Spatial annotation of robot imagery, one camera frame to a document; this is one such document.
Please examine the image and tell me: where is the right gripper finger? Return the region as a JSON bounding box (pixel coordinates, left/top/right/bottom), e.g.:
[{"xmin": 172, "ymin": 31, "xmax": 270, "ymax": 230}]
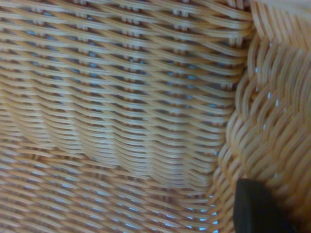
[{"xmin": 233, "ymin": 179, "xmax": 302, "ymax": 233}]

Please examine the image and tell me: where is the orange woven basket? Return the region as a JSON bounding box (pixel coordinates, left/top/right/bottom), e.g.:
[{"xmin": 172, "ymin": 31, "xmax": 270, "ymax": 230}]
[{"xmin": 0, "ymin": 0, "xmax": 311, "ymax": 233}]

